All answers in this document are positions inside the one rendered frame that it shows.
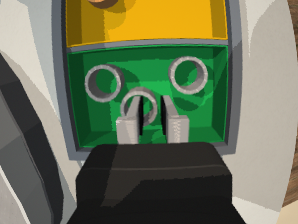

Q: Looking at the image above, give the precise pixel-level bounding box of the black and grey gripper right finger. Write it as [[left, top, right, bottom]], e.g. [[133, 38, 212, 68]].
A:
[[160, 95, 189, 143]]

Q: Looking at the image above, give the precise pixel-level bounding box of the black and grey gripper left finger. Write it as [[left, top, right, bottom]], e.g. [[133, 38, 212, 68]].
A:
[[116, 96, 144, 144]]

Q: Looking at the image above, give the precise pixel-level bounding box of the grey round turntable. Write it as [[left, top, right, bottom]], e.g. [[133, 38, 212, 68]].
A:
[[0, 53, 64, 224]]

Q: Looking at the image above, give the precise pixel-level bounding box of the bronze bushing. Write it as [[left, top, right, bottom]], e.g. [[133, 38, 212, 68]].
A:
[[87, 0, 118, 9]]

